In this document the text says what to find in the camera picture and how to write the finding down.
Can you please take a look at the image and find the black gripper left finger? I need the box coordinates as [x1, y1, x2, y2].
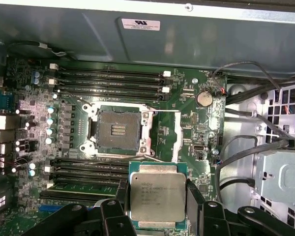
[21, 178, 138, 236]

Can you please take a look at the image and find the silver-topped CPU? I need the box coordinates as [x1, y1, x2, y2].
[128, 161, 189, 229]

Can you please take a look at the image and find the metal socket cover frame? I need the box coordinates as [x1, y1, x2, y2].
[141, 109, 185, 163]

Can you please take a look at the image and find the blue D-sub port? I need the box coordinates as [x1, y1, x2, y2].
[0, 90, 15, 113]

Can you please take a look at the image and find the silver coin battery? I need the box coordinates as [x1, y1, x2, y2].
[195, 90, 214, 108]

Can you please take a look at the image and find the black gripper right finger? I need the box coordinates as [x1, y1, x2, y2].
[186, 178, 295, 236]

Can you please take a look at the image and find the green motherboard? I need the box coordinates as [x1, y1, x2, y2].
[0, 59, 228, 236]

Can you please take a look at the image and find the white case wall label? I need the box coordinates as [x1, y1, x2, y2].
[121, 18, 161, 31]

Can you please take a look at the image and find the CPU socket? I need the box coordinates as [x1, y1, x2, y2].
[80, 100, 154, 157]

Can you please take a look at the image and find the thick black wire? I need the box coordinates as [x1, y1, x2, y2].
[215, 136, 295, 205]
[225, 73, 295, 105]

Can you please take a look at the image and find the blue expansion slot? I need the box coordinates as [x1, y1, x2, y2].
[38, 205, 66, 213]

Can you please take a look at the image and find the thin black wire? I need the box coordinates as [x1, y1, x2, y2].
[211, 60, 282, 96]

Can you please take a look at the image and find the open black PC case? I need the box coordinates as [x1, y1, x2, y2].
[0, 0, 295, 236]

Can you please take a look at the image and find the metal disk bay cage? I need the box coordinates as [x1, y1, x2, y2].
[226, 82, 295, 236]

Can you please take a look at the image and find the thin wire locking lever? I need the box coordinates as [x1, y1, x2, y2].
[89, 153, 164, 165]
[60, 90, 90, 106]

